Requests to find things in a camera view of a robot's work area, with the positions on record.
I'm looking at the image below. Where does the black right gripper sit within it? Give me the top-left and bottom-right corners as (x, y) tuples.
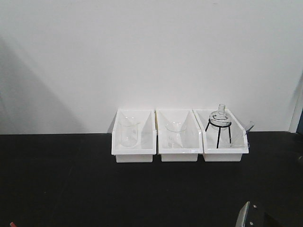
(235, 201), (285, 227)

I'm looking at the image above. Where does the small glass tube lying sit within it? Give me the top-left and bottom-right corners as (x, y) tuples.
(228, 143), (250, 149)

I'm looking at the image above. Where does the white plastic bin right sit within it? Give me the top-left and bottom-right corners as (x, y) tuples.
(193, 109), (249, 162)

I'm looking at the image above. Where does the white plastic bin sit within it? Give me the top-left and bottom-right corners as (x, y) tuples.
(156, 109), (203, 162)
(193, 109), (249, 162)
(111, 109), (157, 163)

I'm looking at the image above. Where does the glass test tube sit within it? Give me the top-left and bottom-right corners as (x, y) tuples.
(243, 121), (255, 136)

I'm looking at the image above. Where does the round glass flask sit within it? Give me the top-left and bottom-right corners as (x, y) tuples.
(209, 104), (232, 131)

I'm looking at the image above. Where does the white plastic bin middle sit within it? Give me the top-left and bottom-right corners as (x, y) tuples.
(156, 109), (203, 162)

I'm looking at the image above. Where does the short glass beaker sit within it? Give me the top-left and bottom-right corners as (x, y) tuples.
(165, 122), (187, 148)

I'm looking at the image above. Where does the white plastic bin left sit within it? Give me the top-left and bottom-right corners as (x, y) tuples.
(111, 109), (157, 163)

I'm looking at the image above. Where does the tall glass beaker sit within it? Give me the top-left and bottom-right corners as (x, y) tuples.
(119, 116), (140, 147)

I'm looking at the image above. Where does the black wire tripod stand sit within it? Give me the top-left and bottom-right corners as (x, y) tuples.
(205, 119), (232, 148)

